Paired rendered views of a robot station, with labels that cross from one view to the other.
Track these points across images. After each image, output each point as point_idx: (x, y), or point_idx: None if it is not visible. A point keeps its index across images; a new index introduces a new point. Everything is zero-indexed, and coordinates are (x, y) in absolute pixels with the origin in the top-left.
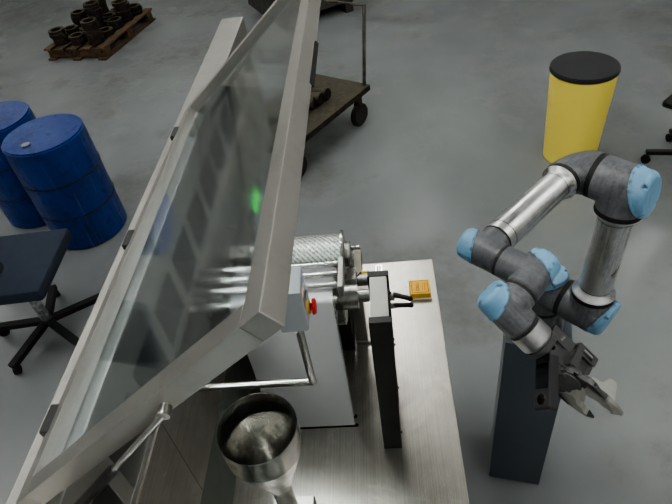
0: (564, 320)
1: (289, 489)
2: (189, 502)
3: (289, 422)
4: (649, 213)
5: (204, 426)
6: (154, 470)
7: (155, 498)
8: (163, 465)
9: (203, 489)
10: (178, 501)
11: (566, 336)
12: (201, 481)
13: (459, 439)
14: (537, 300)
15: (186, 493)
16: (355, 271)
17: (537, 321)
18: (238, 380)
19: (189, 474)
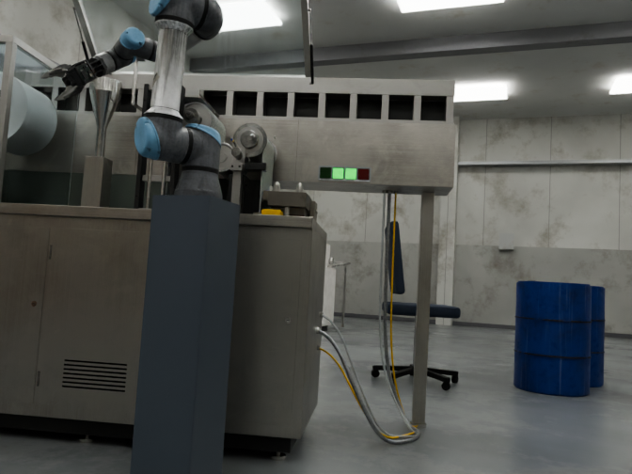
0: (185, 189)
1: (98, 127)
2: (124, 161)
3: (111, 94)
4: (152, 10)
5: (159, 161)
6: (122, 120)
7: (115, 127)
8: (127, 127)
9: (135, 177)
10: (120, 149)
11: (94, 61)
12: (136, 170)
13: (120, 208)
14: (115, 48)
15: (126, 155)
16: (241, 149)
17: (109, 61)
18: None
19: (134, 154)
